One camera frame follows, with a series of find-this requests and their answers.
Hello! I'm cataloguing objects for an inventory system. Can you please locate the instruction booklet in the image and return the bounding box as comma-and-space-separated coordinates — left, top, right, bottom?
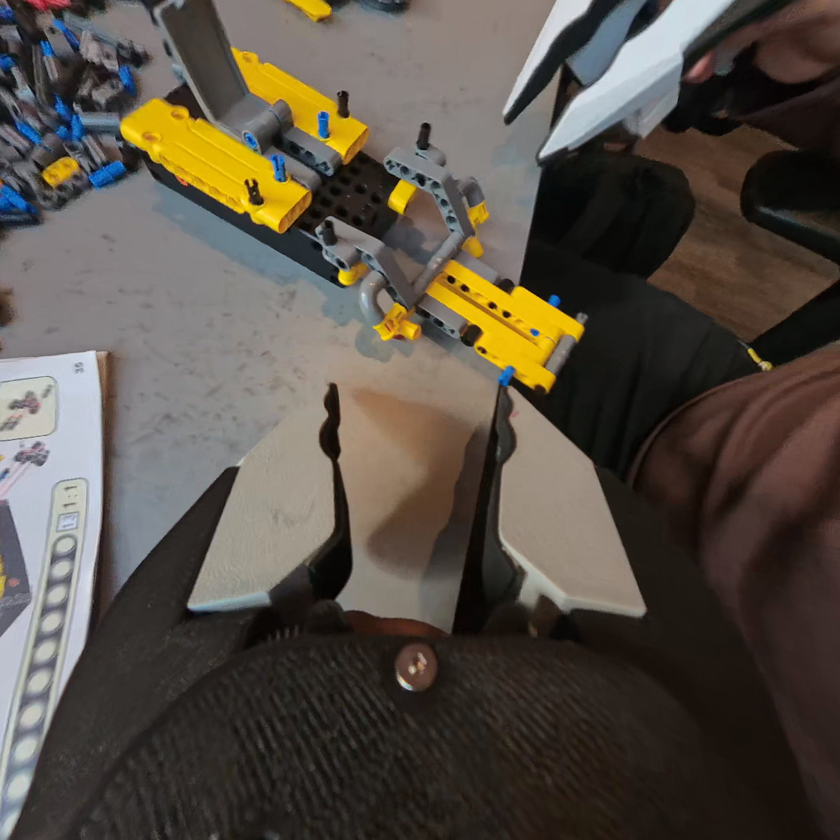
0, 351, 109, 828

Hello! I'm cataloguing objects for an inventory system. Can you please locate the black backpack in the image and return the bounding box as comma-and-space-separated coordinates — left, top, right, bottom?
532, 151, 697, 280

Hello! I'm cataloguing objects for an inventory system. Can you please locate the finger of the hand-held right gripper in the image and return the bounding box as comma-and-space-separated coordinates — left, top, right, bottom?
502, 0, 651, 126
537, 0, 742, 165

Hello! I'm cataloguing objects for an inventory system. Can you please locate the person's brown shirt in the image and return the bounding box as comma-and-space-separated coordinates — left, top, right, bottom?
626, 348, 840, 840

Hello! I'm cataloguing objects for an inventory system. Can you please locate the pile of loose brick pieces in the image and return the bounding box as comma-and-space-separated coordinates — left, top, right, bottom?
0, 0, 152, 227

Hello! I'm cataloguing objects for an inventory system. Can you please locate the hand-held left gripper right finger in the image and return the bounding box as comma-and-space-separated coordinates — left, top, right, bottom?
453, 384, 647, 635

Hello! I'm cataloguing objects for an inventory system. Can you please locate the black and yellow brick assembly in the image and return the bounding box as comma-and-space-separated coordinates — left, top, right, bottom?
120, 0, 421, 287

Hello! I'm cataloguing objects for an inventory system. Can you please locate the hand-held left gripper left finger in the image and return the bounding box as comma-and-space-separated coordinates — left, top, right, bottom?
187, 384, 353, 614

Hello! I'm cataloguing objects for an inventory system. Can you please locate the yellow and grey brick module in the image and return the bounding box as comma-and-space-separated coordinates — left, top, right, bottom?
315, 121, 587, 395

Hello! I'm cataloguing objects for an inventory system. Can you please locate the person's right hand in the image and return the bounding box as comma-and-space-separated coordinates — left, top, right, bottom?
682, 0, 840, 86

